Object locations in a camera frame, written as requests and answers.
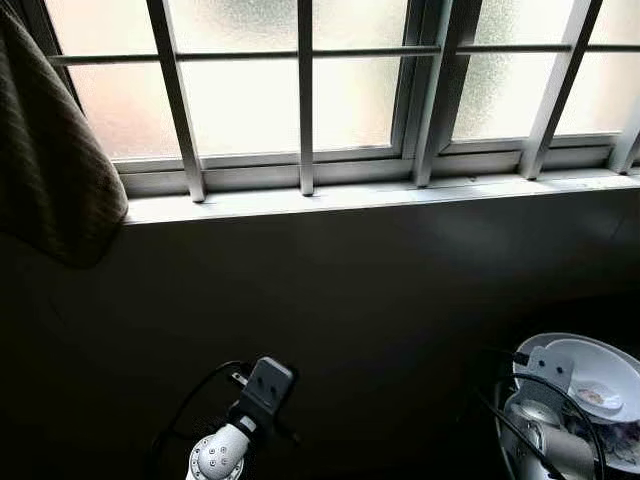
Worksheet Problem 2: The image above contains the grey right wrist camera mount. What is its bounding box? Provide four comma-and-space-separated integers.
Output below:
515, 345, 577, 397

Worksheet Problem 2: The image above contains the brown striped towel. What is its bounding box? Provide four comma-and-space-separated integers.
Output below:
0, 5, 129, 269

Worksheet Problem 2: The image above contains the white floral plate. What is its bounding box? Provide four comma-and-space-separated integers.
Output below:
500, 333, 640, 476

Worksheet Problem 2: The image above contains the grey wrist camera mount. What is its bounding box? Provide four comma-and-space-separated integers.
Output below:
240, 357, 297, 422
515, 345, 577, 397

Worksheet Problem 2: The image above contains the white window sill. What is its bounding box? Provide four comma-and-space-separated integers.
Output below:
124, 168, 640, 225

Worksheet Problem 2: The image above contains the frosted glass window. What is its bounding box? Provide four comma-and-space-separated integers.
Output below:
20, 0, 640, 201

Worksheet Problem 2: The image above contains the white window grille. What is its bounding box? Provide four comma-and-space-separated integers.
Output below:
20, 0, 640, 203

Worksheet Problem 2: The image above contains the small white bowl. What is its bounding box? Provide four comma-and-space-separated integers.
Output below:
515, 338, 640, 423

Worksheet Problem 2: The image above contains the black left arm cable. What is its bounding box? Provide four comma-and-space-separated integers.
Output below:
150, 360, 251, 463

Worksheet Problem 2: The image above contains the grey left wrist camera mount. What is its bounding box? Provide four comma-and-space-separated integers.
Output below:
240, 357, 297, 422

